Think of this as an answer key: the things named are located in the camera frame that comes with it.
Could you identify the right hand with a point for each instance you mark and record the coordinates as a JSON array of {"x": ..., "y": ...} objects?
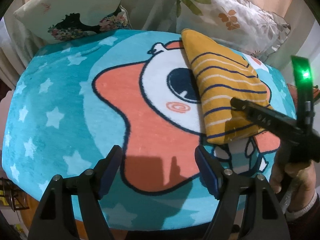
[{"x": 303, "y": 177}]

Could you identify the dark red sleeve cuff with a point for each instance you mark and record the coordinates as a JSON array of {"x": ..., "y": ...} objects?
[{"x": 304, "y": 224}]

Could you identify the turquoise cartoon plush blanket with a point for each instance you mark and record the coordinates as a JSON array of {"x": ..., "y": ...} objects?
[{"x": 135, "y": 89}]

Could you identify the mustard striped knit sweater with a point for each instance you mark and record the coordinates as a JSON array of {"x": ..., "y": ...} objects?
[{"x": 220, "y": 75}]

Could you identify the cream pillow with black figure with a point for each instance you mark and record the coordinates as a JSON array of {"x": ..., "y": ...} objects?
[{"x": 64, "y": 20}]

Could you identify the white floral leaf pillow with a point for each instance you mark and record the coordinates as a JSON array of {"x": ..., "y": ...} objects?
[{"x": 254, "y": 27}]

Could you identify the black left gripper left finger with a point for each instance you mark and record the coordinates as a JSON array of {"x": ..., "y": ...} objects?
[{"x": 54, "y": 216}]

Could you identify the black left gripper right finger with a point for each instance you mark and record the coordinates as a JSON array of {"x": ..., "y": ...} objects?
[{"x": 263, "y": 217}]

